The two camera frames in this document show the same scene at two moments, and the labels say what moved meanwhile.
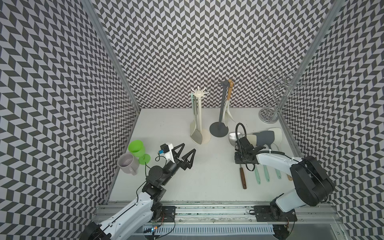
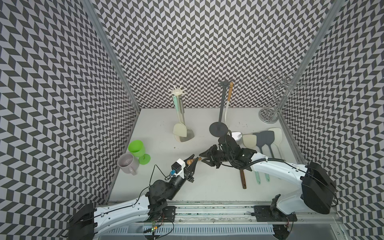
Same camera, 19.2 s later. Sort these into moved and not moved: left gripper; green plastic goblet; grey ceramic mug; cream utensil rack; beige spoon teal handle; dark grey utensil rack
Moved: cream utensil rack; left gripper
Not moved: green plastic goblet; beige spoon teal handle; grey ceramic mug; dark grey utensil rack
